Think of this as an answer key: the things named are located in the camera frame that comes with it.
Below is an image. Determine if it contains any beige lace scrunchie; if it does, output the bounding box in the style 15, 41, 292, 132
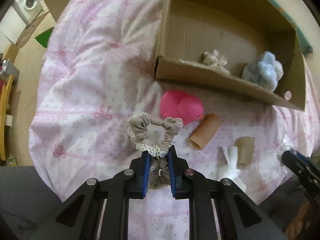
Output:
127, 112, 183, 190

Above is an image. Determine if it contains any tan cylinder roll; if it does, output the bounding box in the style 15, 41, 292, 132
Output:
189, 113, 222, 150

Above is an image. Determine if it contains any pink rubber duck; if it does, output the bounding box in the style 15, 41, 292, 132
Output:
160, 90, 204, 126

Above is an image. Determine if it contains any brown cardboard tube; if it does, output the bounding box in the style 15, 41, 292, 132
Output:
234, 137, 255, 168

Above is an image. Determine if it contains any light blue fluffy scrunchie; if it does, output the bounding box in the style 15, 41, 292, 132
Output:
241, 51, 284, 92

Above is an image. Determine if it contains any cream fluffy scrunchie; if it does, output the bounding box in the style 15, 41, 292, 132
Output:
203, 49, 231, 76

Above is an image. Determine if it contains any teal cushion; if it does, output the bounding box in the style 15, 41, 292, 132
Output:
268, 0, 313, 55

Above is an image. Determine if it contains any cardboard box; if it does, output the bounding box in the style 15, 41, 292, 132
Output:
153, 0, 306, 111

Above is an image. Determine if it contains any wooden chair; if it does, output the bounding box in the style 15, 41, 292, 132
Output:
0, 75, 14, 161

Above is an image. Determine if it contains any green bin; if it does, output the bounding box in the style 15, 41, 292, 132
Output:
35, 27, 54, 48

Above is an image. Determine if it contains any grey container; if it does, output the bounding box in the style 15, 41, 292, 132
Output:
1, 59, 20, 84

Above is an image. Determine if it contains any white washing machine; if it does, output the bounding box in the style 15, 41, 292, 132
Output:
12, 0, 43, 26

